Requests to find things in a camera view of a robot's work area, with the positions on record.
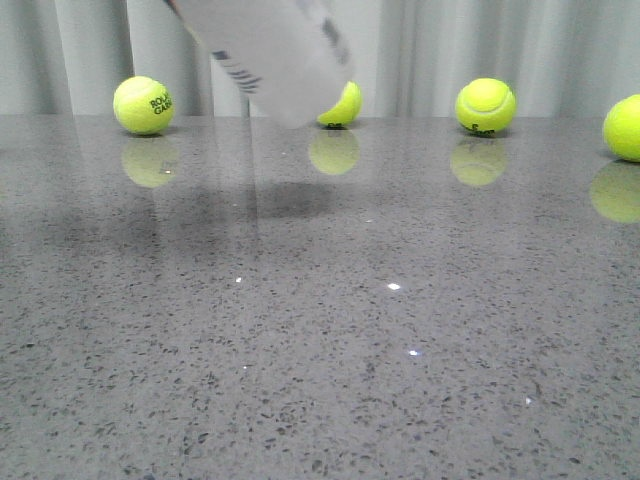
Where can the middle yellow tennis ball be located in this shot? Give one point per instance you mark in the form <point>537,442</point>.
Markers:
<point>345,110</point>

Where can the grey white curtain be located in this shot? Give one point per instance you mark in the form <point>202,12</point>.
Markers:
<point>562,58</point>

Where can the far right yellow tennis ball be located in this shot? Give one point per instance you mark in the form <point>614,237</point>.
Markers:
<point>621,128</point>

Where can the yellow tennis ball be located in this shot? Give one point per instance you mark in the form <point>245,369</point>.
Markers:
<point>345,110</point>
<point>485,106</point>
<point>143,105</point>
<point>621,128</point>

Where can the left yellow tennis ball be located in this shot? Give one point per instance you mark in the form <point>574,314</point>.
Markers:
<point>143,105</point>

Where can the white blue tennis ball can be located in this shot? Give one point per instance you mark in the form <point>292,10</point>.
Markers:
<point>289,57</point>

